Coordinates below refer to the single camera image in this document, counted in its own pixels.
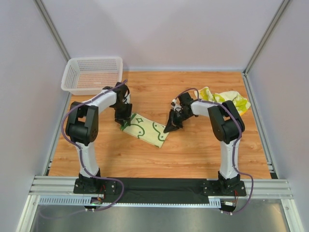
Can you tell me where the aluminium left corner post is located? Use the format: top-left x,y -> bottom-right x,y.
34,0 -> 71,62

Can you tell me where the aluminium corner post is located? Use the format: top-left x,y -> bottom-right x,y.
243,0 -> 292,76
34,0 -> 71,62

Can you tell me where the aluminium front frame rail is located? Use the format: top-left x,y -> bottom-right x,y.
29,176 -> 293,199

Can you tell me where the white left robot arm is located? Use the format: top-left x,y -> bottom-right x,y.
61,81 -> 132,179

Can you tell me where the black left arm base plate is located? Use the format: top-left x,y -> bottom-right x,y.
73,179 -> 122,195

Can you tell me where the grey slotted cable duct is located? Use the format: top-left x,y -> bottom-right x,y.
38,195 -> 221,208

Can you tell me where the yellow and cream crumpled towel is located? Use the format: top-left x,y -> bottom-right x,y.
194,87 -> 251,116

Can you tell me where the aluminium right corner post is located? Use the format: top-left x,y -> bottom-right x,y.
243,0 -> 292,76

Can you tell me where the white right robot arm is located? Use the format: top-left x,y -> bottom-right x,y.
164,100 -> 244,192

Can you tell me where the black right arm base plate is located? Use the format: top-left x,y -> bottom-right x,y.
202,180 -> 247,197

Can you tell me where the white perforated plastic basket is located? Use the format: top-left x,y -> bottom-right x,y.
61,57 -> 123,95

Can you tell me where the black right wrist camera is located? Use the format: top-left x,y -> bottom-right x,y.
178,92 -> 195,107

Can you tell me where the green and cream patterned towel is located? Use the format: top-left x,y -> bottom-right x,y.
120,113 -> 169,148

